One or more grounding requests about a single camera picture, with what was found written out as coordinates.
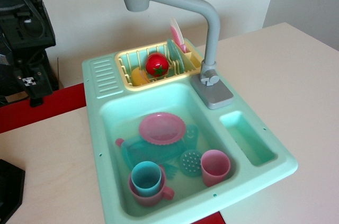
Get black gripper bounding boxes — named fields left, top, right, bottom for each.
left=1, top=0, right=56, bottom=107

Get grey toy faucet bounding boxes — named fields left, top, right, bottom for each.
left=124, top=0, right=234, bottom=110

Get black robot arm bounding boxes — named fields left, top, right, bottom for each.
left=1, top=0, right=59, bottom=107

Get yellow dish drying rack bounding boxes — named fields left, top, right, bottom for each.
left=115, top=40, right=202, bottom=91

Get teal toy tray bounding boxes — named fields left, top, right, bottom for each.
left=115, top=136, right=187, bottom=170

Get red toy tomato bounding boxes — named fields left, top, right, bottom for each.
left=145, top=53, right=169, bottom=77

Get pink scalloped toy plate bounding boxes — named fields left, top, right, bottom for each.
left=139, top=112, right=186, bottom=145

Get teal plate in rack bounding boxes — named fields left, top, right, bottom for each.
left=167, top=39, right=195, bottom=74

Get blue toy cup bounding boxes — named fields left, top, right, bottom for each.
left=131, top=161, right=162, bottom=197

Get mint green toy sink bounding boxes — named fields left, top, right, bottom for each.
left=82, top=52, right=298, bottom=223

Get pink white utensils in rack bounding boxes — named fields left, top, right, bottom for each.
left=169, top=17, right=188, bottom=53

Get teal toy fork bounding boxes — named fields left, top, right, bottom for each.
left=160, top=163, right=179, bottom=180

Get teal smiley spatula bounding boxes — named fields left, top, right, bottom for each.
left=183, top=124, right=199, bottom=150

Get pink toy mug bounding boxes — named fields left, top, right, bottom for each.
left=128, top=165, right=175, bottom=207

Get teal slotted skimmer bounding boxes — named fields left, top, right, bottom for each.
left=180, top=149, right=202, bottom=177

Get pink toy cup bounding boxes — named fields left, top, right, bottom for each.
left=201, top=149, right=231, bottom=187

